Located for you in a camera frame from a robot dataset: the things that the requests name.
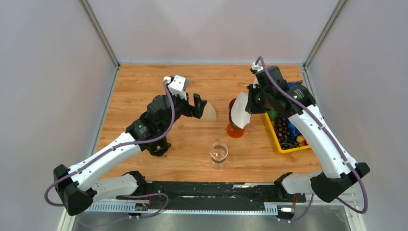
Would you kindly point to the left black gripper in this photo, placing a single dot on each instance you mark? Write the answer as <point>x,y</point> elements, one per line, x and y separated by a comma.
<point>196,111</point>

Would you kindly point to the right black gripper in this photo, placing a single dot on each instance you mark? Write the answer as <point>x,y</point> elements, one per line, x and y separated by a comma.
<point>252,108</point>

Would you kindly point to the white paper coffee filter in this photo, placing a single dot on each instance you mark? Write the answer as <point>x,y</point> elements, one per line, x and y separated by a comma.
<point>239,116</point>

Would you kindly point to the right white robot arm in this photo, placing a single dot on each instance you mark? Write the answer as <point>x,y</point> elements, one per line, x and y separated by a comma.
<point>340,170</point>

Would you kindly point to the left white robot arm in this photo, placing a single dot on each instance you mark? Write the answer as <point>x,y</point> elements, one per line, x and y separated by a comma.
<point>80,185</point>

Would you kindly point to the brown paper coffee filter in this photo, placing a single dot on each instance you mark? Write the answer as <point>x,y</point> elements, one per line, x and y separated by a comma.
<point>209,112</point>

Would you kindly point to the olive plastic coffee dripper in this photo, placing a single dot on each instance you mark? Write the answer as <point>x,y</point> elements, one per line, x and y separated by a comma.
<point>159,148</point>

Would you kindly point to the green lime lower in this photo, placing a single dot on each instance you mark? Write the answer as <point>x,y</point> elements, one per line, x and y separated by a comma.
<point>273,114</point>

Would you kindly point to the orange glass carafe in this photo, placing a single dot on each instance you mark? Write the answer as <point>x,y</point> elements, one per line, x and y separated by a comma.
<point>234,131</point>

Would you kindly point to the dark grape bunch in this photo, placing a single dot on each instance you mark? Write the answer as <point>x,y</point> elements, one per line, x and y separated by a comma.
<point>283,135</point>

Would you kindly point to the blue chips bag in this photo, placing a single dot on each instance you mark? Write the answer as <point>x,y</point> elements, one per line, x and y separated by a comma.
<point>294,132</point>

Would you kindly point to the clear glass beaker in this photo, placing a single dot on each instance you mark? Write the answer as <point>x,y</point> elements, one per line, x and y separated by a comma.
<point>218,155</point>

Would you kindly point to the yellow plastic tray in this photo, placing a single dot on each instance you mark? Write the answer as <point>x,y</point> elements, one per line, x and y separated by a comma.
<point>270,127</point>

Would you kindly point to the red apples cluster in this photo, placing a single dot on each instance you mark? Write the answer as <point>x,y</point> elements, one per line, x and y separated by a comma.
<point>300,139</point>

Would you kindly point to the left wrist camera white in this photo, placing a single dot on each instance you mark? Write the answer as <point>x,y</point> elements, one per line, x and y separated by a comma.
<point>177,86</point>

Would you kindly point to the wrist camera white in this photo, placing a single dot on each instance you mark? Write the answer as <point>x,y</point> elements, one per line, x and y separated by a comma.
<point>177,86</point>
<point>255,69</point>

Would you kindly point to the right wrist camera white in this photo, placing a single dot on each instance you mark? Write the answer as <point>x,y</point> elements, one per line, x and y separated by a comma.
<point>255,69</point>

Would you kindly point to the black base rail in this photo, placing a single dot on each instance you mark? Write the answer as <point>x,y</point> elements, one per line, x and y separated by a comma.
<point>220,196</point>

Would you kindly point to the aluminium frame post right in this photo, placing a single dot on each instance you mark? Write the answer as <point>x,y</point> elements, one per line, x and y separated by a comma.
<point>324,33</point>

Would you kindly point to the aluminium frame post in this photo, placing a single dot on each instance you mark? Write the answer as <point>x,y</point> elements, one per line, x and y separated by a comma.
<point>89,12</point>
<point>324,33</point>

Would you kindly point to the aluminium frame post left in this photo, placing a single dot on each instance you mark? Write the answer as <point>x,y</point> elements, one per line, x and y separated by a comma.
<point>89,12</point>

